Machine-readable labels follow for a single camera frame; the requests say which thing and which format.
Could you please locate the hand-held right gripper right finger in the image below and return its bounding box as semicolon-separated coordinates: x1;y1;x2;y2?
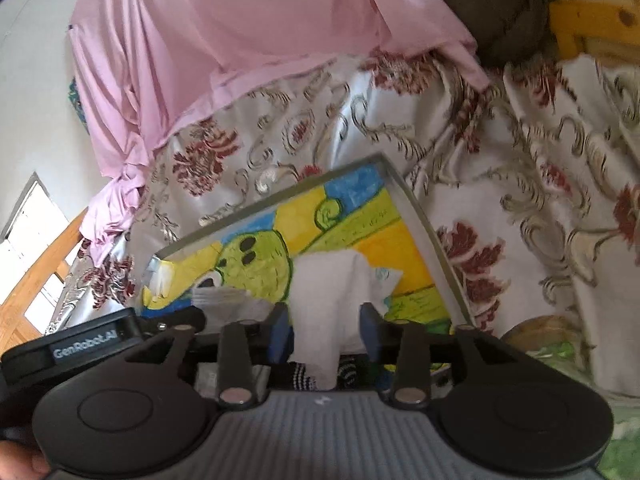
359;302;506;408

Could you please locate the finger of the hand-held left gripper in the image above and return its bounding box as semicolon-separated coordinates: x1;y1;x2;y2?
140;305;208;336

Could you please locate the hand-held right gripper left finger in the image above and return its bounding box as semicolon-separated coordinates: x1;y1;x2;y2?
122;302;291;407

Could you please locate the navy striped sock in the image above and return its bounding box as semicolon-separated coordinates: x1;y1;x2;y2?
287;355;368;392

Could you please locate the framed green cartoon painting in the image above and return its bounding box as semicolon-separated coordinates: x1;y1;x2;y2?
140;152;473;356

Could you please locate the person's left hand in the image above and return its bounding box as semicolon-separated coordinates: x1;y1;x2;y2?
0;440;51;480

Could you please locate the white framed window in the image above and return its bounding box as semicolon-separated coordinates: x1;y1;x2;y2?
0;172;71;306

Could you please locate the floral satin bedspread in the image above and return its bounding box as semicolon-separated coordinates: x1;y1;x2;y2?
45;50;640;396

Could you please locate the green and white bag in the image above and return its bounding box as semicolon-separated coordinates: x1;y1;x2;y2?
525;340;640;480

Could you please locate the pink bed sheet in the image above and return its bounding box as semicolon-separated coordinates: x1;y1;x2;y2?
67;0;491;266

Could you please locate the brown quilted jacket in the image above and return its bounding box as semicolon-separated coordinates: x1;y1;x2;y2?
415;0;566;68

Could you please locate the wooden bed rail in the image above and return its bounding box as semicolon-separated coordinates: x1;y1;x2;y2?
0;207;88;343

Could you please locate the teal wall poster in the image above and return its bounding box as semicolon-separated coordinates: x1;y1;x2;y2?
67;77;88;136

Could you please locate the yellow wooden bed frame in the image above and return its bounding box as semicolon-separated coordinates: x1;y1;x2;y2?
547;0;640;63

